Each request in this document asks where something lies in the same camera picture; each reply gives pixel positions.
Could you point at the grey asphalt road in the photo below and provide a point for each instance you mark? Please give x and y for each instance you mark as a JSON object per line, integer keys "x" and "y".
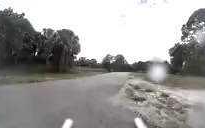
{"x": 73, "y": 100}

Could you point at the grass strip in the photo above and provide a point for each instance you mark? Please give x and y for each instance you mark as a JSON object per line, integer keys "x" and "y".
{"x": 190, "y": 81}
{"x": 30, "y": 76}

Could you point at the robot's own part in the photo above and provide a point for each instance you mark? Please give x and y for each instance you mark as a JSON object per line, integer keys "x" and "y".
{"x": 139, "y": 123}
{"x": 67, "y": 123}

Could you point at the gravel and dirt verge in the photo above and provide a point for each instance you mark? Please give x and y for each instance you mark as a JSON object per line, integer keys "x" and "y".
{"x": 156, "y": 103}

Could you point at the distant tree line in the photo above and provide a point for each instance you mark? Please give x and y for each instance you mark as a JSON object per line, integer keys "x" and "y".
{"x": 116, "y": 63}

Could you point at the row of trees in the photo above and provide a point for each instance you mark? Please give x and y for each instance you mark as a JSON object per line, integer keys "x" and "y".
{"x": 23, "y": 43}

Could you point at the group of trees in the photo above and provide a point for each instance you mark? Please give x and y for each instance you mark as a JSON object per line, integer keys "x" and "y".
{"x": 196, "y": 50}

